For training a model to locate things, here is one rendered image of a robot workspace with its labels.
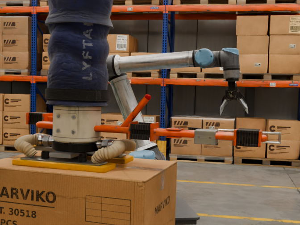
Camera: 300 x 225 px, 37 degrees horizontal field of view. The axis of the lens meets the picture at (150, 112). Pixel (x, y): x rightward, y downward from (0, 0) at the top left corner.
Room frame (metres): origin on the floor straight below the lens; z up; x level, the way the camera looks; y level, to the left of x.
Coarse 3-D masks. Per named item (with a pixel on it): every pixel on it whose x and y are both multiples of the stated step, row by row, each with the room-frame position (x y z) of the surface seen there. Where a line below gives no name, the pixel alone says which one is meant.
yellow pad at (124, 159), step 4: (88, 156) 1.64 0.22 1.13; (120, 156) 1.63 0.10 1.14; (124, 156) 1.66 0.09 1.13; (128, 156) 1.66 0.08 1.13; (132, 156) 1.68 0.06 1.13; (104, 160) 1.62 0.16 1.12; (108, 160) 1.61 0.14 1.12; (112, 160) 1.61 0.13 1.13; (116, 160) 1.61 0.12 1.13; (120, 160) 1.60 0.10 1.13; (124, 160) 1.60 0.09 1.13; (128, 160) 1.63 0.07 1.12; (132, 160) 1.68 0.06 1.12
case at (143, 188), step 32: (0, 160) 1.60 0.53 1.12; (160, 160) 1.70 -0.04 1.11; (0, 192) 1.46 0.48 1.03; (32, 192) 1.43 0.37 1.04; (64, 192) 1.39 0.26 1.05; (96, 192) 1.36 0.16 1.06; (128, 192) 1.33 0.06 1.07; (160, 192) 1.48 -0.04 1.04; (0, 224) 1.46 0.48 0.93; (32, 224) 1.43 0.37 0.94; (64, 224) 1.39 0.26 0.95; (96, 224) 1.36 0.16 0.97; (128, 224) 1.33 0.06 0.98; (160, 224) 1.49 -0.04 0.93
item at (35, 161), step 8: (48, 152) 1.52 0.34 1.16; (16, 160) 1.51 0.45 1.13; (24, 160) 1.50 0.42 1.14; (32, 160) 1.50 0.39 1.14; (40, 160) 1.50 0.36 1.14; (48, 160) 1.49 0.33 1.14; (56, 160) 1.49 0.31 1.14; (64, 160) 1.49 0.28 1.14; (72, 160) 1.50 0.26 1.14; (80, 160) 1.48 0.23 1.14; (88, 160) 1.51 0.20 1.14; (56, 168) 1.46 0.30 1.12; (64, 168) 1.45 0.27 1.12; (72, 168) 1.45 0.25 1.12; (80, 168) 1.44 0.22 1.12; (88, 168) 1.43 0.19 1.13; (96, 168) 1.42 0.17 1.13; (104, 168) 1.42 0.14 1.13; (112, 168) 1.48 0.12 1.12
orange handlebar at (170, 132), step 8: (48, 120) 1.91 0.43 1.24; (48, 128) 1.61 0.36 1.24; (96, 128) 1.55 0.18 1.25; (104, 128) 1.54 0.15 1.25; (112, 128) 1.53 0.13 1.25; (120, 128) 1.52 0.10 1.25; (128, 128) 1.52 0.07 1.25; (160, 128) 1.53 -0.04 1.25; (168, 128) 1.49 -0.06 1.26; (176, 128) 1.50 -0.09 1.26; (168, 136) 1.48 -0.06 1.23; (176, 136) 1.47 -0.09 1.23; (184, 136) 1.46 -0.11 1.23; (192, 136) 1.45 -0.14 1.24; (216, 136) 1.43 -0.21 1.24; (224, 136) 1.42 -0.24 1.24; (232, 136) 1.42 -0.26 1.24; (264, 136) 1.40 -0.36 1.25
